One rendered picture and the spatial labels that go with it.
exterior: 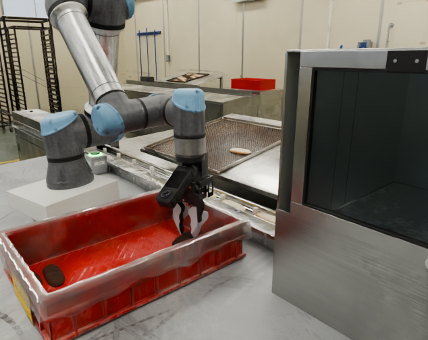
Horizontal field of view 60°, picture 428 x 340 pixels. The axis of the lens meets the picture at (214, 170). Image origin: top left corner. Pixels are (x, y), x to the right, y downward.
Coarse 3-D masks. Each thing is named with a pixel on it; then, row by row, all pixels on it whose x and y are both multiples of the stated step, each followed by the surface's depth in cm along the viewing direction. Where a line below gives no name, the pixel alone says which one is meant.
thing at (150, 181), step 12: (36, 132) 227; (108, 156) 167; (120, 168) 150; (132, 168) 149; (132, 180) 144; (144, 180) 136; (156, 180) 134; (216, 204) 112; (252, 216) 104; (252, 228) 98; (264, 228) 97; (252, 240) 99; (264, 240) 95
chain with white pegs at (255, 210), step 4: (4, 112) 314; (12, 116) 296; (104, 148) 178; (132, 160) 158; (132, 164) 159; (152, 168) 148; (152, 172) 148; (220, 196) 118; (224, 196) 118; (220, 200) 119; (252, 208) 108; (256, 208) 108; (252, 212) 108; (256, 212) 108
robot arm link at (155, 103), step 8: (152, 96) 90; (160, 96) 91; (168, 96) 90; (144, 104) 87; (152, 104) 88; (160, 104) 89; (152, 112) 88; (160, 112) 89; (152, 120) 88; (160, 120) 90
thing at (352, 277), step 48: (384, 48) 51; (288, 96) 66; (288, 144) 69; (288, 192) 73; (288, 240) 71; (336, 240) 63; (384, 240) 56; (288, 288) 74; (336, 288) 65; (384, 288) 58; (384, 336) 60
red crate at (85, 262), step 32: (160, 224) 108; (64, 256) 91; (96, 256) 91; (128, 256) 91; (224, 256) 86; (128, 288) 70; (160, 288) 75; (32, 320) 67; (64, 320) 63; (96, 320) 67
